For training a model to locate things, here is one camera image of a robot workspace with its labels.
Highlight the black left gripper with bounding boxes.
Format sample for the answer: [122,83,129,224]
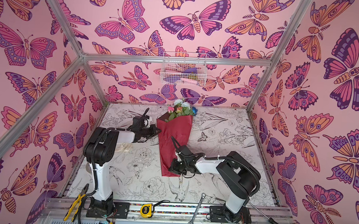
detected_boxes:
[139,124,163,139]

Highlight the dark red wrapping paper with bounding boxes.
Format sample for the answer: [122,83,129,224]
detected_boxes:
[153,111,194,178]

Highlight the small pink fake rose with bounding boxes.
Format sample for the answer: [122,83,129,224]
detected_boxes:
[167,107,176,121]

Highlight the white fake rose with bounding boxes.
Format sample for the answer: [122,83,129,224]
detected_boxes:
[174,99,193,116]

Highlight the blue fake rose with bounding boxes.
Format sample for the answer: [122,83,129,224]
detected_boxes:
[192,107,198,116]

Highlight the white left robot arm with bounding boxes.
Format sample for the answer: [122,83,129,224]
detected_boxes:
[83,108,161,216]

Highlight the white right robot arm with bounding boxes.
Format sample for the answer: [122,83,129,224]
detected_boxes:
[169,144,261,216]

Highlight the cream satin ribbon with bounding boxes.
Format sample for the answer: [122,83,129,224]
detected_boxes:
[115,143,132,153]

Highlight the silver combination wrench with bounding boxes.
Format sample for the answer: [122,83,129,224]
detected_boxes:
[188,193,206,224]

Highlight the yellow tape measure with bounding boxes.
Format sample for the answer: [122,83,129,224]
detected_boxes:
[140,203,154,218]

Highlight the white wire basket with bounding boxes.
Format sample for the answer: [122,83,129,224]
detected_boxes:
[160,52,208,87]

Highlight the aluminium frame crossbar back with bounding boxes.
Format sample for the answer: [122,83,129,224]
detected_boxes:
[83,54,271,67]

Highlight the yellow handled pliers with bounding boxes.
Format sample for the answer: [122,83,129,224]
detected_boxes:
[63,183,89,222]

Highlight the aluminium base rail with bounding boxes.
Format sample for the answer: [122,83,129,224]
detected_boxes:
[44,194,294,224]

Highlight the aluminium frame post left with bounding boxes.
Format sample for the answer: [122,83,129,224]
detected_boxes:
[47,0,107,105]

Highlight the aluminium frame post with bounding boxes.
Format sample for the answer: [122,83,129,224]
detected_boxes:
[47,0,107,105]
[246,0,313,113]

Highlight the aluminium frame post right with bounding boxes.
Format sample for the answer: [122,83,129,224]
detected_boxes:
[246,0,313,113]

